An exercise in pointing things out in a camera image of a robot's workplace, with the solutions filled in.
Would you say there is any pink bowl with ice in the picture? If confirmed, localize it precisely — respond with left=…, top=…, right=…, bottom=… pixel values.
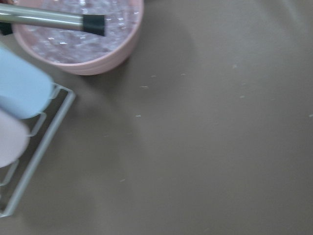
left=13, top=0, right=144, bottom=75

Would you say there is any metal scoop in bowl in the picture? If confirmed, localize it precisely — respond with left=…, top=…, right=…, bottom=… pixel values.
left=0, top=3, right=106, bottom=36

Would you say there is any pink plastic cup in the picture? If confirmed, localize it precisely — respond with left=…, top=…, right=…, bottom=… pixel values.
left=0, top=110, right=30, bottom=168

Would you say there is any white cup rack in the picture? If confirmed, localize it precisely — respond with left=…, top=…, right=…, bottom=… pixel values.
left=0, top=83, right=75, bottom=217

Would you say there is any blue plastic cup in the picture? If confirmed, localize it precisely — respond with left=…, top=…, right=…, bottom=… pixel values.
left=0, top=47, right=54, bottom=119

